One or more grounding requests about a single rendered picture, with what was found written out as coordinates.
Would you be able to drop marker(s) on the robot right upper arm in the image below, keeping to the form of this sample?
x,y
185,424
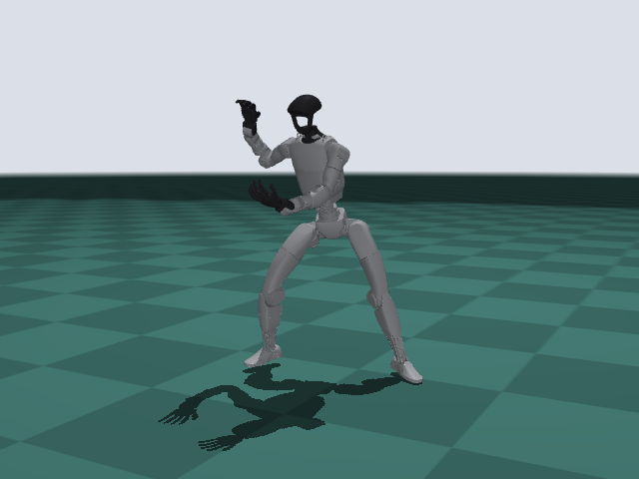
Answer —
x,y
279,153

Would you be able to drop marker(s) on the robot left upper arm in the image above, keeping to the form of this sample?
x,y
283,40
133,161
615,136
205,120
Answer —
x,y
337,155

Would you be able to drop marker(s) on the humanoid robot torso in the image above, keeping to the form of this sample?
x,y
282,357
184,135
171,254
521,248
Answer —
x,y
309,161

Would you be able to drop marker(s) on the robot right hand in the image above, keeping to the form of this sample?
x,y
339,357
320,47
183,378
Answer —
x,y
250,115

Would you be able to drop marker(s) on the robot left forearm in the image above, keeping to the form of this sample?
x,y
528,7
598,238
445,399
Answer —
x,y
309,200

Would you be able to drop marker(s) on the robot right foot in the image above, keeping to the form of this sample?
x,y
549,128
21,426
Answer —
x,y
263,356

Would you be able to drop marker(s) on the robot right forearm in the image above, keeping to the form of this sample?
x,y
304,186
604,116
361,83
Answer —
x,y
255,142

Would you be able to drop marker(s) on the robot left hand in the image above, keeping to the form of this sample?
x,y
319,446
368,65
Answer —
x,y
269,199

